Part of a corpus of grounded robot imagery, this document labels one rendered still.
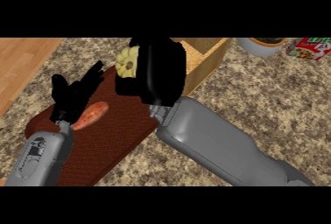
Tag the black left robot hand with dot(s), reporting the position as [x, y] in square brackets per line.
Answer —
[73, 93]

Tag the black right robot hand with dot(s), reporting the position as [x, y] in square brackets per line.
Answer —
[162, 73]

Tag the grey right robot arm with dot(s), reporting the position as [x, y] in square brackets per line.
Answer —
[215, 140]

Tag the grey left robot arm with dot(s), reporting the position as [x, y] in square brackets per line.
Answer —
[41, 159]

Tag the tan wicker basket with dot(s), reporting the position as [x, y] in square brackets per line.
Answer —
[203, 57]

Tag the dark red placemat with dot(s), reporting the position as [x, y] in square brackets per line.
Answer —
[112, 128]

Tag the orange sweet potato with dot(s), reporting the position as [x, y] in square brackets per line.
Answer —
[91, 115]

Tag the white potted plant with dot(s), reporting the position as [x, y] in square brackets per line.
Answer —
[261, 45]

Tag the red and green box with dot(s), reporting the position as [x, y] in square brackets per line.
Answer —
[311, 48]

